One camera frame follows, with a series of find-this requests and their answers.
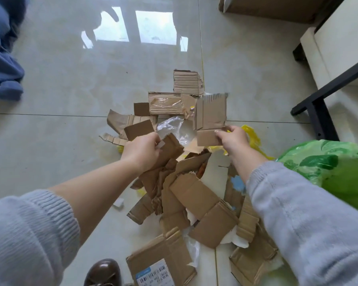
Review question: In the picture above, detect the person's right hand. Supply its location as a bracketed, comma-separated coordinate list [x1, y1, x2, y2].
[215, 125, 251, 160]

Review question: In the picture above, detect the person's left hand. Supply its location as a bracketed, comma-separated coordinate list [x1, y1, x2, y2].
[120, 132, 165, 174]

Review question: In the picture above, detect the long torn brown cardboard strip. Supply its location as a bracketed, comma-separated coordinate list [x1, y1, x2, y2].
[139, 133, 185, 188]

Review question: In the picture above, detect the corrugated cardboard sheet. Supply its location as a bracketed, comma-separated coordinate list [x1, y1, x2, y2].
[195, 93, 229, 147]

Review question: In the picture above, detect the person's left forearm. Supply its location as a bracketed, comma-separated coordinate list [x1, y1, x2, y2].
[0, 158, 144, 286]

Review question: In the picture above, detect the person's right forearm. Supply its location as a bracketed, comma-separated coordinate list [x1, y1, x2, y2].
[230, 149, 358, 286]

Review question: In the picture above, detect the clear plastic wrap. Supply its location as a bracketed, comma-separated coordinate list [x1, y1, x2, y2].
[157, 116, 197, 147]

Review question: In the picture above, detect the yellow plastic bag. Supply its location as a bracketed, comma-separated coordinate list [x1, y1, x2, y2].
[241, 125, 275, 161]

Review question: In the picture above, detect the pile of cardboard pieces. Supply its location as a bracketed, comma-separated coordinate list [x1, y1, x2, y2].
[99, 69, 284, 286]

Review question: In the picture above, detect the cardboard flap with shipping label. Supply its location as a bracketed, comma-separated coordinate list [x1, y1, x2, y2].
[126, 227, 197, 286]

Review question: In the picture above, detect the green patterned plastic bag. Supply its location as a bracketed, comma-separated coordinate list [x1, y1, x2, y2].
[276, 139, 358, 218]

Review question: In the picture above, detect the brown leather shoe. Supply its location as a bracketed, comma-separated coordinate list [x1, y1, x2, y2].
[83, 258, 122, 286]

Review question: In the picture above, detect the large brown cardboard box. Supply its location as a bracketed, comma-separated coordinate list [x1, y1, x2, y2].
[218, 0, 347, 25]

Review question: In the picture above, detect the blue fabric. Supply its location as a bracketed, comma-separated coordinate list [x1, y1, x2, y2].
[0, 0, 29, 101]

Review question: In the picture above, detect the black sofa frame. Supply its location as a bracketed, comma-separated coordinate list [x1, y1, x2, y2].
[291, 43, 358, 142]

